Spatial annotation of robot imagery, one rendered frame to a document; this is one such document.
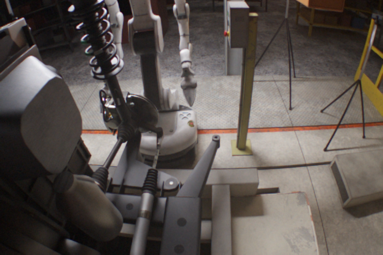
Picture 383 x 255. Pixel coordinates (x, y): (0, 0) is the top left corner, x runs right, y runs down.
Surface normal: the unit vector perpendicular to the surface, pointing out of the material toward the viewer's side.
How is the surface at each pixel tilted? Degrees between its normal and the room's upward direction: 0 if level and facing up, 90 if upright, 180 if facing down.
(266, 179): 0
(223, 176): 0
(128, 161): 9
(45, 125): 90
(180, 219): 0
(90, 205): 58
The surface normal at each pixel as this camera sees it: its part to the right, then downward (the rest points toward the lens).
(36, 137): 0.99, -0.03
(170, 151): 0.25, 0.61
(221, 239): -0.08, -0.76
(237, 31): -0.06, 0.65
